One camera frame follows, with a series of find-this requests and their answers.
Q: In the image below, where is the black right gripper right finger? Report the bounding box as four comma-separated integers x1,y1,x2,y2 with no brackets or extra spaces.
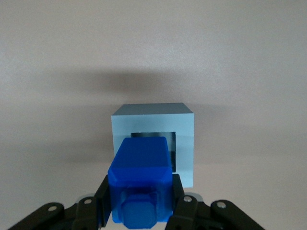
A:
165,173,267,230

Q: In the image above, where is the gray square base block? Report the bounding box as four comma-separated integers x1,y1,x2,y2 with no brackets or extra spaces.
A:
111,103,195,188

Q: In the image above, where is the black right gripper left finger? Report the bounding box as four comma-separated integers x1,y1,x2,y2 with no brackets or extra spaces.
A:
6,174,113,230

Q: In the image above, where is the blue plastic insert part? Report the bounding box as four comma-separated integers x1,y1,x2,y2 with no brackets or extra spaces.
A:
107,137,174,229

